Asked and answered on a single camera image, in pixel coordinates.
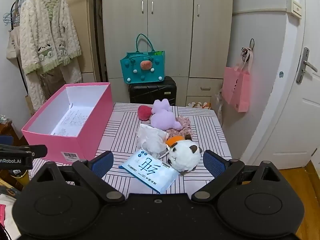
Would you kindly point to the pink cardboard box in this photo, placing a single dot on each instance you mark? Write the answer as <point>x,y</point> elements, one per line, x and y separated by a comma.
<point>82,135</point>

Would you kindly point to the white wet wipes packet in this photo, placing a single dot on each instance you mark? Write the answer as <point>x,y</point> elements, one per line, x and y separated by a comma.
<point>150,140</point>

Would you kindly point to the purple plush toy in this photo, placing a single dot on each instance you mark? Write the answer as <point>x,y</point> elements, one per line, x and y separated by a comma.
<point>162,120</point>

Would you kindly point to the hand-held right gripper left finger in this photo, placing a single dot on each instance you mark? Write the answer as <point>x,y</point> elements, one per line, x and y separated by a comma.
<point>103,165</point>

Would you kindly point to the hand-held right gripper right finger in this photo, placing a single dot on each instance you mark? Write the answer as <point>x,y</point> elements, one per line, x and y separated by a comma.
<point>214,164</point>

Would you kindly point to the pink heart plush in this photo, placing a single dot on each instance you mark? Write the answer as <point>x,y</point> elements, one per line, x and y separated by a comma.
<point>144,112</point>

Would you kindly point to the hanging white towels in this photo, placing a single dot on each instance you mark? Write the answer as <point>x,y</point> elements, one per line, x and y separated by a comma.
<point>47,30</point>

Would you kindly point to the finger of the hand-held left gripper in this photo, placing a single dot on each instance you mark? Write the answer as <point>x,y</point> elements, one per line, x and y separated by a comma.
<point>27,149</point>

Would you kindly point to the white wall electric box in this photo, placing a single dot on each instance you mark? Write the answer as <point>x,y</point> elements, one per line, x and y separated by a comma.
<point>295,8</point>

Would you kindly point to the teal felt handbag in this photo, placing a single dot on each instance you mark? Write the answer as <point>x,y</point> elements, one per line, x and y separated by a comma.
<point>140,75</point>

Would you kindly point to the white door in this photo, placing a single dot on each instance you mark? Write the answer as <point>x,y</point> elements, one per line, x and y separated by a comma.
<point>287,117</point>

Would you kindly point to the floral fabric pouch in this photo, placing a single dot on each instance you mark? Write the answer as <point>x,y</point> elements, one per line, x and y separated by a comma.
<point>183,127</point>

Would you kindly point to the small blue wall sticker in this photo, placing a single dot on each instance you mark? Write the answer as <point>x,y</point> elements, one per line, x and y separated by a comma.
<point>281,74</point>

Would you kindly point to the light grey wardrobe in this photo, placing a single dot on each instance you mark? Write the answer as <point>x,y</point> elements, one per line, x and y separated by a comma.
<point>170,17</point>

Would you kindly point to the white cat plush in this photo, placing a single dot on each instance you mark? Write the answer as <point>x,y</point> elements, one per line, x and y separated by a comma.
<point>183,157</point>

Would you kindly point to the pink paper gift bag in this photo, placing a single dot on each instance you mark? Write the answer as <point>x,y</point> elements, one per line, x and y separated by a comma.
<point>237,87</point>

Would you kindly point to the striped tablecloth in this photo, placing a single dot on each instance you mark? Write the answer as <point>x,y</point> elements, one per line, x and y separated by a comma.
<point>120,130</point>

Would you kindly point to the light blue wipes pack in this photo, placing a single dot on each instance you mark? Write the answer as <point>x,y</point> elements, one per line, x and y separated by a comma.
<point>147,172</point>

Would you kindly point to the black hard suitcase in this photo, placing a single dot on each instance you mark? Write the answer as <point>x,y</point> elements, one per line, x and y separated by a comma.
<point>152,91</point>

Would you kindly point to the beige canvas tote bag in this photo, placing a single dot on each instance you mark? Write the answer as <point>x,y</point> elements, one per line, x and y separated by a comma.
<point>12,45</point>

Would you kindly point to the black metal pole stand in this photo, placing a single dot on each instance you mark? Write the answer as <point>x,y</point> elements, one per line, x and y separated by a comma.
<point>98,42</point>

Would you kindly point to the brown paper bag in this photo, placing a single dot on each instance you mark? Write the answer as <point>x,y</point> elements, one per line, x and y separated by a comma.
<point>28,105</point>

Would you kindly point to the orange plush ball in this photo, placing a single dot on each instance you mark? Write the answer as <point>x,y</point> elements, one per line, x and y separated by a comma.
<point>175,140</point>

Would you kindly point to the clear plastic bag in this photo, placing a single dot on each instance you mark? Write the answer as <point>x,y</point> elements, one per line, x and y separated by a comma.
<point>220,105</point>

